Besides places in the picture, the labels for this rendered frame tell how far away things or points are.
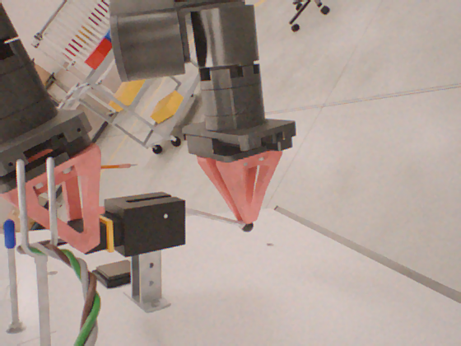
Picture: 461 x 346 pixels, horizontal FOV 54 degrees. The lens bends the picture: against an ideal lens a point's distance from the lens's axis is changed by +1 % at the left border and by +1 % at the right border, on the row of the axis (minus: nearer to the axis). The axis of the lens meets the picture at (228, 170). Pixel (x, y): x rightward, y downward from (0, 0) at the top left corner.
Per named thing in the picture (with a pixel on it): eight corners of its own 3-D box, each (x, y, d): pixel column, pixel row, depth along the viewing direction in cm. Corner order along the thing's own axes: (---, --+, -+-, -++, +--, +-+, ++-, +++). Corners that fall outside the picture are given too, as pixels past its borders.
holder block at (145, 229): (186, 245, 39) (185, 199, 39) (125, 258, 36) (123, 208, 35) (162, 232, 43) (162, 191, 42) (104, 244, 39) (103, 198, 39)
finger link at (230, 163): (238, 240, 42) (225, 141, 39) (196, 221, 47) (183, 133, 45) (291, 217, 45) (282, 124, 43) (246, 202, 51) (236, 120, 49)
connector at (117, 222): (139, 240, 37) (137, 217, 37) (82, 255, 34) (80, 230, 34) (121, 231, 39) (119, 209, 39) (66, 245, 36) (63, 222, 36)
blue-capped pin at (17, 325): (29, 329, 35) (22, 220, 33) (7, 335, 34) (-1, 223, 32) (24, 321, 36) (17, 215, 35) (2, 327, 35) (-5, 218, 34)
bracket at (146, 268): (171, 305, 39) (170, 249, 38) (146, 313, 37) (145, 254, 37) (146, 287, 43) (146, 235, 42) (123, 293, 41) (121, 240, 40)
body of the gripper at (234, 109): (244, 157, 38) (234, 67, 36) (182, 145, 46) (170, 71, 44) (300, 140, 41) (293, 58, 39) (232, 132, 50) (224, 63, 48)
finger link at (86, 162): (58, 286, 31) (-16, 166, 27) (31, 256, 36) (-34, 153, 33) (142, 230, 34) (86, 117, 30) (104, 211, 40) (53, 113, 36)
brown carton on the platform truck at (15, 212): (33, 216, 747) (13, 206, 733) (41, 212, 704) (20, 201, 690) (19, 238, 729) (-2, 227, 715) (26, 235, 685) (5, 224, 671)
